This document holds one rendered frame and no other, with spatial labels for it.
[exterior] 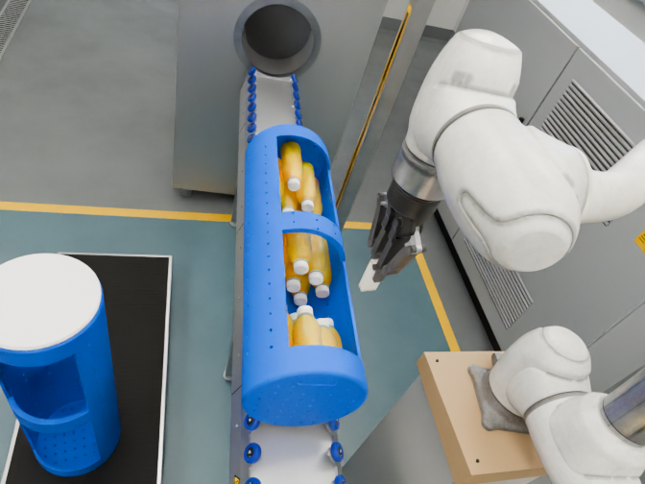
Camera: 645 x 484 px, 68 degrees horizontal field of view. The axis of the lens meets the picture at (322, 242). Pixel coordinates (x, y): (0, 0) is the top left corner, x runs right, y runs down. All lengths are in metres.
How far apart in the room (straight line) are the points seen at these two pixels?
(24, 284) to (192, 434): 1.13
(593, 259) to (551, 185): 1.91
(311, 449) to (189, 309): 1.41
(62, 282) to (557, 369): 1.17
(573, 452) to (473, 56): 0.80
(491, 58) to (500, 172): 0.15
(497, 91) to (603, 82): 1.90
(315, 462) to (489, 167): 0.95
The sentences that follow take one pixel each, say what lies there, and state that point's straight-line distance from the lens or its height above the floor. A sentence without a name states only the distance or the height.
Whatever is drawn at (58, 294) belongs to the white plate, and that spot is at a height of 1.04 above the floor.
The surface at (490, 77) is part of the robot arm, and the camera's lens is 0.57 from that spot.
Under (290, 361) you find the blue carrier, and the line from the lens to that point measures 1.03.
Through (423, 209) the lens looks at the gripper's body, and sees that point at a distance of 0.68.
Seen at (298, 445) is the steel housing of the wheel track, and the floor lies 0.93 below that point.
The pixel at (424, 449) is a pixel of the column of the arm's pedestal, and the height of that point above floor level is 0.84.
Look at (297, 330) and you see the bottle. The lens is 1.13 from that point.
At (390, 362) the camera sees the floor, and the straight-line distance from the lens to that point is 2.61.
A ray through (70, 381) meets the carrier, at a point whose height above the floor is 0.33.
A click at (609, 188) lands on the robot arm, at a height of 1.86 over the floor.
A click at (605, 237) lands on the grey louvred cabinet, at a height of 0.98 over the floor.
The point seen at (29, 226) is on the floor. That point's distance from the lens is 2.95.
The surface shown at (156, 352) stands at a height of 0.15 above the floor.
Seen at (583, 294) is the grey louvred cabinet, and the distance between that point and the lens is 2.41.
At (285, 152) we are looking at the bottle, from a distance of 1.58.
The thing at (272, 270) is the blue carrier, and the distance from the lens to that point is 1.17.
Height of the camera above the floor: 2.10
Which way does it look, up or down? 45 degrees down
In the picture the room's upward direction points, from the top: 20 degrees clockwise
